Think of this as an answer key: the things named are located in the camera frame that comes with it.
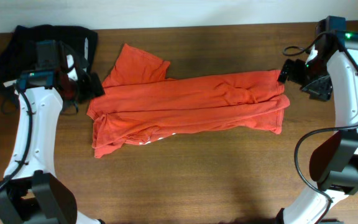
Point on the black folded clothes pile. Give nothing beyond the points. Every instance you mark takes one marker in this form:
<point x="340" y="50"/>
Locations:
<point x="31" y="56"/>

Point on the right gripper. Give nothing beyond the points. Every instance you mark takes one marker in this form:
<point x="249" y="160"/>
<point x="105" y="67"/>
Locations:
<point x="322" y="91"/>

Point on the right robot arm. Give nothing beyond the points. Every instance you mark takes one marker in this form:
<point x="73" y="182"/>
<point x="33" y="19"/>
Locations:
<point x="327" y="70"/>

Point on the red t-shirt white lettering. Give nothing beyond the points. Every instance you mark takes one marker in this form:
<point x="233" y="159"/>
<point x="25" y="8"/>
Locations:
<point x="141" y="105"/>

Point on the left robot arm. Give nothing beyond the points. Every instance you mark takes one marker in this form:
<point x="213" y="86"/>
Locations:
<point x="30" y="191"/>

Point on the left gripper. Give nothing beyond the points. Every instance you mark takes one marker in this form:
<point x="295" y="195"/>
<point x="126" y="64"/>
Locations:
<point x="89" y="91"/>

